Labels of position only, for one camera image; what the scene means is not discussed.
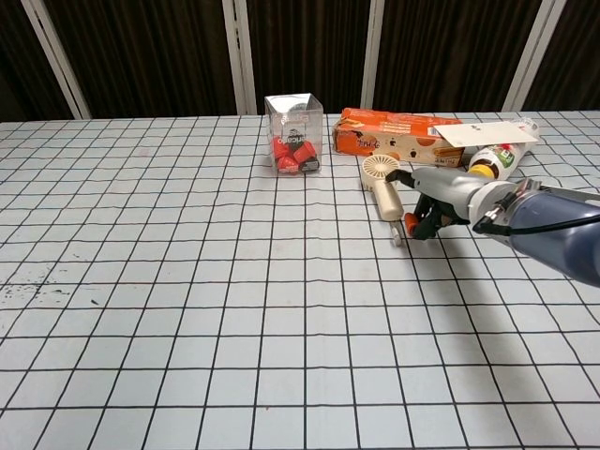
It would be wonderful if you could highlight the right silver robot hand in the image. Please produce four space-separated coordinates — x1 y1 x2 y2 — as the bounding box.
384 167 484 242

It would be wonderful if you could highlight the cream handheld fan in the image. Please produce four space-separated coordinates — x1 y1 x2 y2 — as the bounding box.
361 154 405 222

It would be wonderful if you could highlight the yellow-capped plastic bottle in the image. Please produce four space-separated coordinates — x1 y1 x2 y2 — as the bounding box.
466 115 542 183

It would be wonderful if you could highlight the white paper card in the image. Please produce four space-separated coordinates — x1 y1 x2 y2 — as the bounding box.
432 120 540 150

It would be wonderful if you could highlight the orange biscuit carton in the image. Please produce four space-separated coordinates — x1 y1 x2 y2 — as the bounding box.
332 107 468 169

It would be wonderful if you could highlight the clear plastic capsule box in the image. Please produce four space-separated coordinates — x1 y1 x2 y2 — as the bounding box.
263 92 325 176

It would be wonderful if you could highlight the checkered light blue tablecloth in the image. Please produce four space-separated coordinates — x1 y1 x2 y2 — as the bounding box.
0 111 600 450

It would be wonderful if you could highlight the dark brown curtain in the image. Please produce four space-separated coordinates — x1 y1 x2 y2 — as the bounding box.
0 0 600 122

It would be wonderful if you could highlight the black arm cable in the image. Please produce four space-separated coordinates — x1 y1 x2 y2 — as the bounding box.
475 187 600 237

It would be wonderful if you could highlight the white partition frame post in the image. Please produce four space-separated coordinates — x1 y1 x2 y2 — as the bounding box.
20 0 93 121
221 0 260 116
359 0 387 110
500 0 558 113

